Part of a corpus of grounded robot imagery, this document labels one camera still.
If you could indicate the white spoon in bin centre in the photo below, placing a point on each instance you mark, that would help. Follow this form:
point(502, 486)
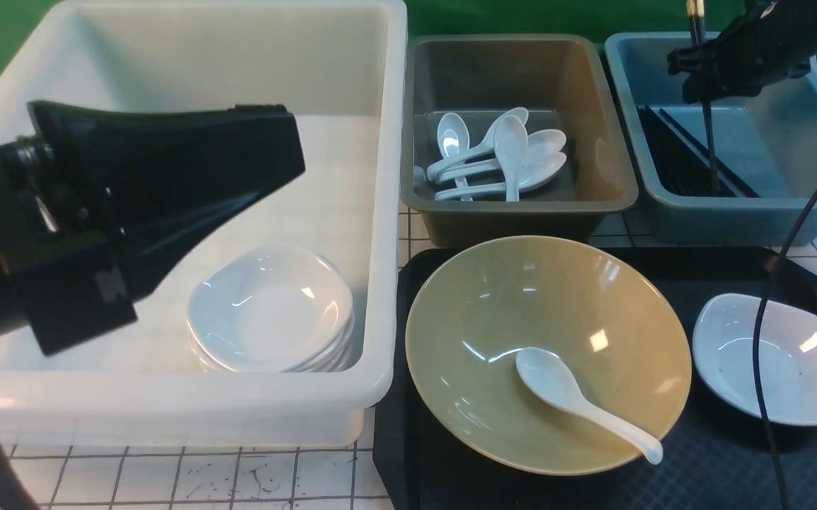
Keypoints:
point(510, 144)

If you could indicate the black plastic serving tray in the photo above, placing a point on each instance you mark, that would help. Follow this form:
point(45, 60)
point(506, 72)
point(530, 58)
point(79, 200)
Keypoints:
point(716, 457)

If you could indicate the green backdrop cloth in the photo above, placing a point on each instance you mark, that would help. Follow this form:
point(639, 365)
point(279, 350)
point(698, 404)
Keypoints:
point(594, 20)

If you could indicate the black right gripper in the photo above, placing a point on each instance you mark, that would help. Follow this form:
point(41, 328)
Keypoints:
point(771, 42)

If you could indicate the white spoon in bin bottom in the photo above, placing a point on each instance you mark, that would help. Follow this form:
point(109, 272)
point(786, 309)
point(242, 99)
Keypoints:
point(530, 178)

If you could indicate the white square sauce dish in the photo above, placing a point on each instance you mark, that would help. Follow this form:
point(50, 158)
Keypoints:
point(722, 349)

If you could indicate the white spoon in bin top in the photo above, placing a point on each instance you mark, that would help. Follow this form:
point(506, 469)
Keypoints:
point(485, 146)

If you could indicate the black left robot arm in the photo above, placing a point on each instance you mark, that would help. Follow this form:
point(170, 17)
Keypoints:
point(96, 208)

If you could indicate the black chopstick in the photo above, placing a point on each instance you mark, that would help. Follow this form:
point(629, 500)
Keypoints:
point(708, 142)

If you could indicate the white spoon in bin left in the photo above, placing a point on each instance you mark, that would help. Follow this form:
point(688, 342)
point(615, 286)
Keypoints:
point(453, 141)

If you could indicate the yellow noodle bowl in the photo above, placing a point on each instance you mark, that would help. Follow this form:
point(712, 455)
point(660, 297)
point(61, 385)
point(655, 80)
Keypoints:
point(615, 331)

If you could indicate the blue-grey chopstick bin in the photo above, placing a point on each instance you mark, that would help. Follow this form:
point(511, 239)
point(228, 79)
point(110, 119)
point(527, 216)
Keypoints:
point(770, 141)

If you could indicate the grey-brown spoon bin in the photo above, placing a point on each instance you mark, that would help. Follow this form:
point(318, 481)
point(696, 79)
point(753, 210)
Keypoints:
point(560, 80)

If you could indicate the stack of white dishes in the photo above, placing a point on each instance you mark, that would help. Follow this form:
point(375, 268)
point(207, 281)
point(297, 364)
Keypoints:
point(277, 309)

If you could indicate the large white plastic tub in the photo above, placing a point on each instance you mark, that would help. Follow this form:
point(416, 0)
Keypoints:
point(339, 66)

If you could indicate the black chopsticks pile in bin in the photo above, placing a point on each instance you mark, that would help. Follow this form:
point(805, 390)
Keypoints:
point(682, 161)

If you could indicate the white soup spoon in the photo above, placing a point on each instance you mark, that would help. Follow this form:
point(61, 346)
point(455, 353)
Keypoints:
point(550, 379)

